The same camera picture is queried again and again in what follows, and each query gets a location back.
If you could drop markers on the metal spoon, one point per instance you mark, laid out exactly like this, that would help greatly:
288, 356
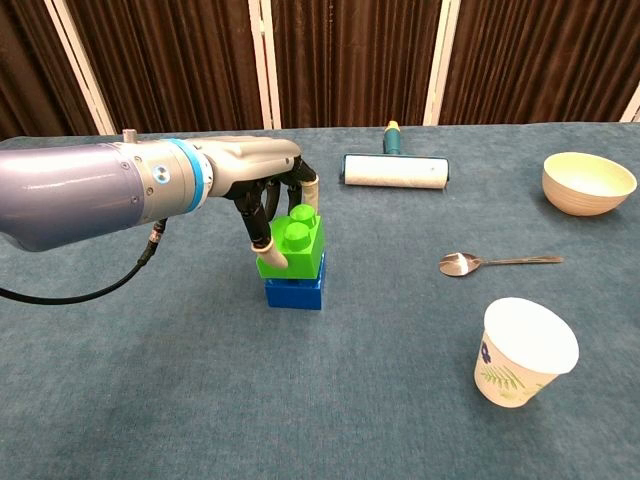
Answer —
480, 262

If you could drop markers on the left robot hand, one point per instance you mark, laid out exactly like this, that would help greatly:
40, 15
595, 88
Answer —
260, 172

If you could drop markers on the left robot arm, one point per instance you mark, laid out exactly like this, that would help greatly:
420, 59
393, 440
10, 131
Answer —
95, 187

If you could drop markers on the blue building block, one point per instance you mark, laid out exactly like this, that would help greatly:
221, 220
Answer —
295, 292

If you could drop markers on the white folding screen frame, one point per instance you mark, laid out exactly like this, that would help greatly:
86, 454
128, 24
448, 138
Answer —
265, 60

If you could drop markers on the green building block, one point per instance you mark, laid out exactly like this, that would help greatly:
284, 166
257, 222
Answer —
292, 245

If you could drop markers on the white paper cup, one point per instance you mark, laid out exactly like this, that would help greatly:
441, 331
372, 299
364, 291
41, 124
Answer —
520, 352

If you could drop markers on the blue table mat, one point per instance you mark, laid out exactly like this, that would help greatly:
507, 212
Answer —
320, 350

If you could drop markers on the teal lint roller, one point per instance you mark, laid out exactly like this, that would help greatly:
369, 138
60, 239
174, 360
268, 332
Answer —
395, 167

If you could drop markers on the cream bowl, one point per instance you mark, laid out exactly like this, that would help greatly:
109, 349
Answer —
587, 184

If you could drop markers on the brown pleated curtain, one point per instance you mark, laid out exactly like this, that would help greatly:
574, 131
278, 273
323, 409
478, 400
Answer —
350, 55

